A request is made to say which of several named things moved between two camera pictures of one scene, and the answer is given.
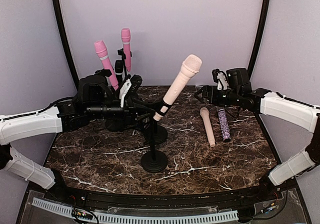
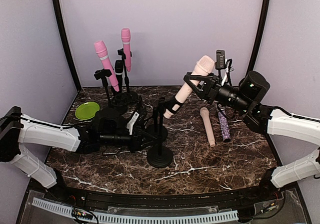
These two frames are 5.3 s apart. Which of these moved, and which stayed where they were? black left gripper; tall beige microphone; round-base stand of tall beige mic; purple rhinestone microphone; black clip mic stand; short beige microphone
Moved: tall beige microphone; black left gripper; round-base stand of tall beige mic
Stayed: purple rhinestone microphone; black clip mic stand; short beige microphone
